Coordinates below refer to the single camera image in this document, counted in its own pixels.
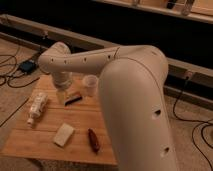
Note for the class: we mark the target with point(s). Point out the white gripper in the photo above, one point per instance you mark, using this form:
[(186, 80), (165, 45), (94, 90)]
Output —
[(62, 82)]

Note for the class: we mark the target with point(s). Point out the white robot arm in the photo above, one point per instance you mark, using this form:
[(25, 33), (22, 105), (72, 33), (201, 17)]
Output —
[(130, 90)]

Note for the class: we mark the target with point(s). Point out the translucent plastic cup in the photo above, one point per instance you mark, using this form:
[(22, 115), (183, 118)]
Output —
[(90, 83)]

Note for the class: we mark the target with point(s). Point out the wooden table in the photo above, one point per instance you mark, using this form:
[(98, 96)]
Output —
[(37, 142)]

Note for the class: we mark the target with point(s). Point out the white plastic bottle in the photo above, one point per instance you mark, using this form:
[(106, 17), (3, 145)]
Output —
[(37, 107)]

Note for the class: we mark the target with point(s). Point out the dark red oblong object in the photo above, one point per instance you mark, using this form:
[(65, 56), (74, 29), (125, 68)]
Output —
[(94, 143)]

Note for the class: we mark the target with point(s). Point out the black power adapter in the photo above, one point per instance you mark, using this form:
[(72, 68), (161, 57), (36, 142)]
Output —
[(27, 67)]

